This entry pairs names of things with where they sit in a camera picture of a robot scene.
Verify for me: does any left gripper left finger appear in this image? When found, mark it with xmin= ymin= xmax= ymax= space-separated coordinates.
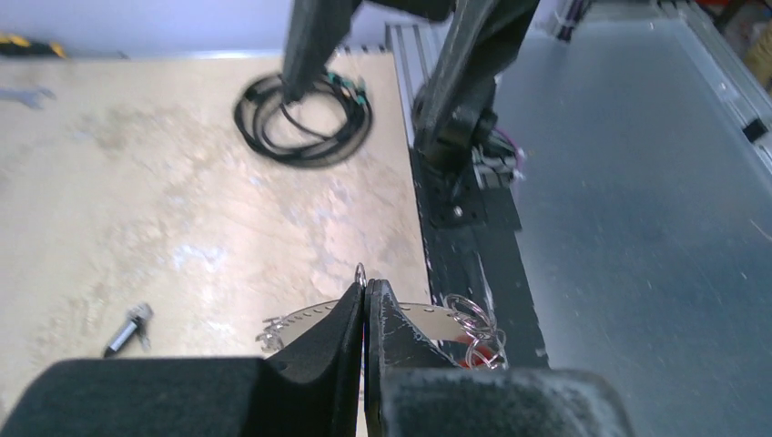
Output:
xmin=1 ymin=284 xmax=364 ymax=436

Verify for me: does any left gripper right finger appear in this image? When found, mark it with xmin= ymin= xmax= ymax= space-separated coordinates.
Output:
xmin=364 ymin=279 xmax=635 ymax=436

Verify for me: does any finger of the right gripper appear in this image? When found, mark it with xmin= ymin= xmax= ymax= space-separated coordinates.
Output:
xmin=281 ymin=0 xmax=361 ymax=104
xmin=416 ymin=0 xmax=539 ymax=153

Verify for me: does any large perforated metal keyring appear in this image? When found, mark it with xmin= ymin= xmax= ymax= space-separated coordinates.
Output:
xmin=255 ymin=294 xmax=507 ymax=370

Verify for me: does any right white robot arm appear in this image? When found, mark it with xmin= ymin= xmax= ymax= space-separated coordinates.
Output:
xmin=281 ymin=0 xmax=539 ymax=174

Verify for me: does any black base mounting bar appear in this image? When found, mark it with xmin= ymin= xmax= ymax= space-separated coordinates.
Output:
xmin=410 ymin=151 xmax=549 ymax=369

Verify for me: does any loose black key tag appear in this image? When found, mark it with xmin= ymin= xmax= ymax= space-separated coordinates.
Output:
xmin=102 ymin=302 xmax=154 ymax=359

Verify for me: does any silver open end wrench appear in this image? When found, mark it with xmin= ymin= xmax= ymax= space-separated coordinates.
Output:
xmin=0 ymin=87 xmax=56 ymax=110

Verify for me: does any yellow black screwdriver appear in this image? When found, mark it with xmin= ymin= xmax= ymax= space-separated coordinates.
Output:
xmin=1 ymin=32 xmax=131 ymax=59

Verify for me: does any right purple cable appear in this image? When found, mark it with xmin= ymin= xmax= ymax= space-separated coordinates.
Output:
xmin=552 ymin=0 xmax=595 ymax=42

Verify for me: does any coiled black cable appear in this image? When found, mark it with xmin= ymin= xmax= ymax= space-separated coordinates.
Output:
xmin=233 ymin=71 xmax=374 ymax=168

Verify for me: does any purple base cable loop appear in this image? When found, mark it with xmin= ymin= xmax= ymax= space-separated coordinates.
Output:
xmin=472 ymin=127 xmax=527 ymax=189

